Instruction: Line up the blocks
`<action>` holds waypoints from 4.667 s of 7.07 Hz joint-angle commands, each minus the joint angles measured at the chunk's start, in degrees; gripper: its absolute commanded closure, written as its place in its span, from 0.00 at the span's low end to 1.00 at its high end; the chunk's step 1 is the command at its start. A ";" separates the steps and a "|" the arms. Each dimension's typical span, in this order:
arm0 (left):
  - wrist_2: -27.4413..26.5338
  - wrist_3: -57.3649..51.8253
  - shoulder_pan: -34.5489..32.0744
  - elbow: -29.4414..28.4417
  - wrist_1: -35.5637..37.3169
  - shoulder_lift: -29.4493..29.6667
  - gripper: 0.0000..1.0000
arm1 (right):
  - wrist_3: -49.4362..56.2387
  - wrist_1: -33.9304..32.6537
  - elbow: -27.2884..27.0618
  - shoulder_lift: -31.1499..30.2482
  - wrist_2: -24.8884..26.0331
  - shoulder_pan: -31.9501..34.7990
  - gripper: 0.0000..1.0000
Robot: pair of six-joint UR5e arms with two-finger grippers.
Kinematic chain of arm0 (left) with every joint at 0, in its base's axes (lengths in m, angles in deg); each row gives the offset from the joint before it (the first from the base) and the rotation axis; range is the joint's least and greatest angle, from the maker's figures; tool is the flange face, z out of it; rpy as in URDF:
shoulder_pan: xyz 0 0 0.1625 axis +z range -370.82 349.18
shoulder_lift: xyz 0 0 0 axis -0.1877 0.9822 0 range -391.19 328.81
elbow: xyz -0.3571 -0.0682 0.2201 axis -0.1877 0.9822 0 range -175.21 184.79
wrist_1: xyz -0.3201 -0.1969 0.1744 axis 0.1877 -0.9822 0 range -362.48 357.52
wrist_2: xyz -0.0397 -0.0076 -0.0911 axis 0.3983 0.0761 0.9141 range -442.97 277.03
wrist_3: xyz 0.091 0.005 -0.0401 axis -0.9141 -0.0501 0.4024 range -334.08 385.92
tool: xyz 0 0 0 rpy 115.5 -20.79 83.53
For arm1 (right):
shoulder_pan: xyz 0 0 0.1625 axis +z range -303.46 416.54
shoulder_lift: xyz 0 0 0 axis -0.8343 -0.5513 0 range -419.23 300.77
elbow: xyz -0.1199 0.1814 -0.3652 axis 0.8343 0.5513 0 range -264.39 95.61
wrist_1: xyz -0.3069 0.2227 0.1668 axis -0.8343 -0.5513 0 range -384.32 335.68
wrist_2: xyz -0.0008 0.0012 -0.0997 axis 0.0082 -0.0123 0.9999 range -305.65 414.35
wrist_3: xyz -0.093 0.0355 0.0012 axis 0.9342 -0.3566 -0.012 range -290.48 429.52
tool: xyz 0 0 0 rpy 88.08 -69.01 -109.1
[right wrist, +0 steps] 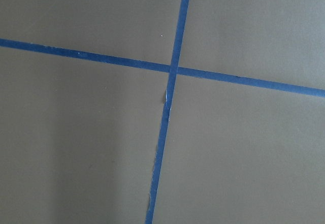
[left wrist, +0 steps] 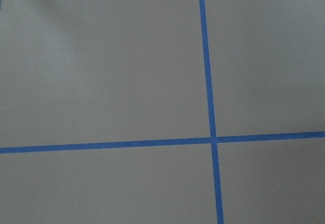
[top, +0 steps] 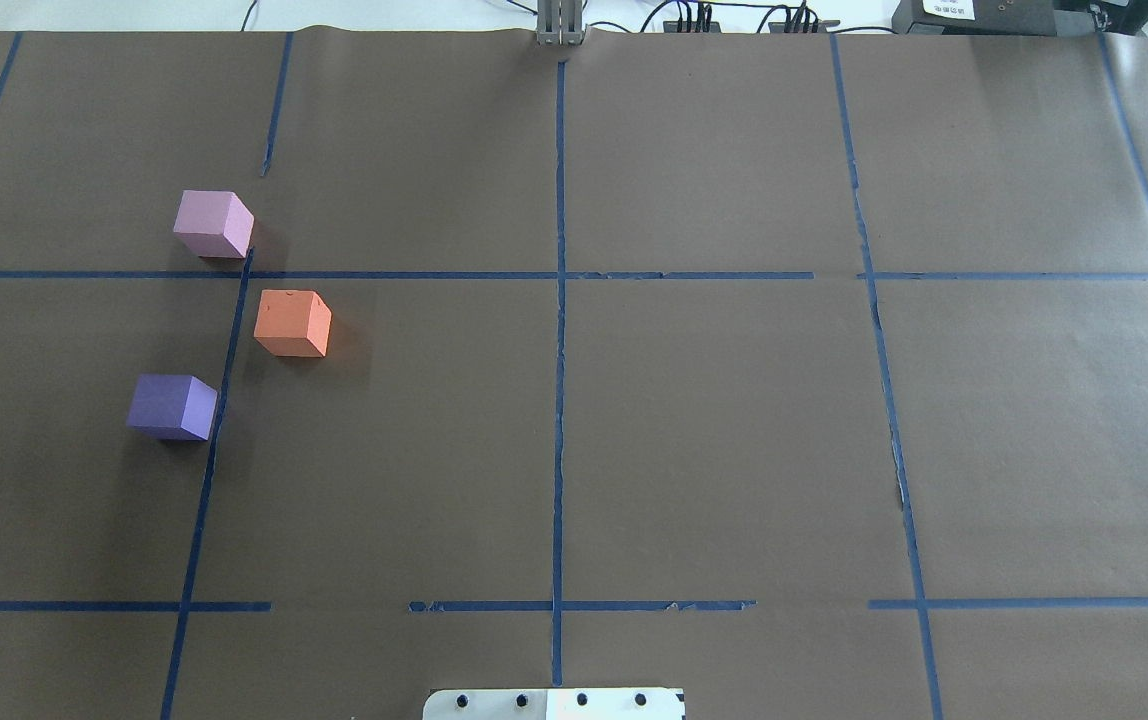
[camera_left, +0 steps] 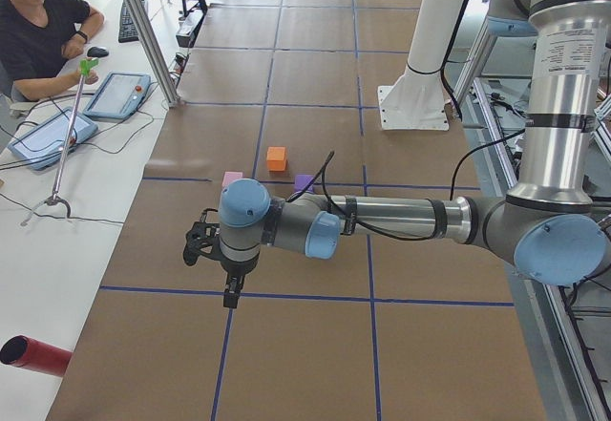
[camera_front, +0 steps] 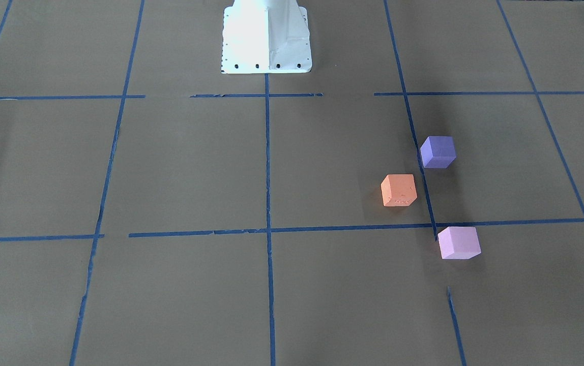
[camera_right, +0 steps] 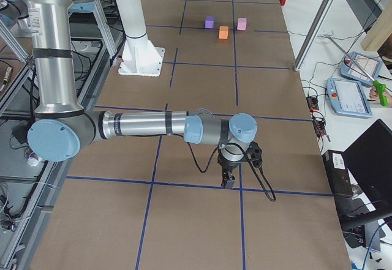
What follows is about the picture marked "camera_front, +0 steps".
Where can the orange foam block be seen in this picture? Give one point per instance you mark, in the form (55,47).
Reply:
(398,190)

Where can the purple foam block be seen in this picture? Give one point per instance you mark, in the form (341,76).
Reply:
(438,152)

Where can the pink foam block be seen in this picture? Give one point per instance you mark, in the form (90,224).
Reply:
(459,243)

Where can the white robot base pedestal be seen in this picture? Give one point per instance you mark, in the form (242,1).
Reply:
(266,37)

